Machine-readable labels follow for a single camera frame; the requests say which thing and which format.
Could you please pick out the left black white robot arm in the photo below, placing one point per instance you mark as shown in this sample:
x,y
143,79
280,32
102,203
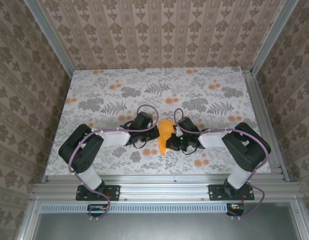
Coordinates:
x,y
79,150

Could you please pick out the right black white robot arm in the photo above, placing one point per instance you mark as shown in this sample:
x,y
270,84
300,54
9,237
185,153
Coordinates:
x,y
249,147

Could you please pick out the grey metal sheet panel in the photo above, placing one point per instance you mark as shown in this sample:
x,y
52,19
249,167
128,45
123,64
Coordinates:
x,y
164,227

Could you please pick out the floral patterned table cover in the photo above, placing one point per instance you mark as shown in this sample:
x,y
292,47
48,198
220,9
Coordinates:
x,y
157,87

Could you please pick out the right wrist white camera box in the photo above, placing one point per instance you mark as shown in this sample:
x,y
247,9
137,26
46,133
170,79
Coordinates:
x,y
178,130

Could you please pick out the aluminium crosswise frame rail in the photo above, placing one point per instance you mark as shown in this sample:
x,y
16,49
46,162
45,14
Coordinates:
x,y
164,190

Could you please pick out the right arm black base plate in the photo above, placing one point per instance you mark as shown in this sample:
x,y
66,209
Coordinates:
x,y
217,192

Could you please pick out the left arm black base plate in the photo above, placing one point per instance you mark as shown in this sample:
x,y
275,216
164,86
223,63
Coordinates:
x,y
112,192

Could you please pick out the aluminium lengthwise frame rail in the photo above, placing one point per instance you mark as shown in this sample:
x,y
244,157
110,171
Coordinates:
x,y
264,120

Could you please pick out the aluminium frame post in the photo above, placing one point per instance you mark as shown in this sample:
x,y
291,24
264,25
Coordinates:
x,y
49,37
272,37

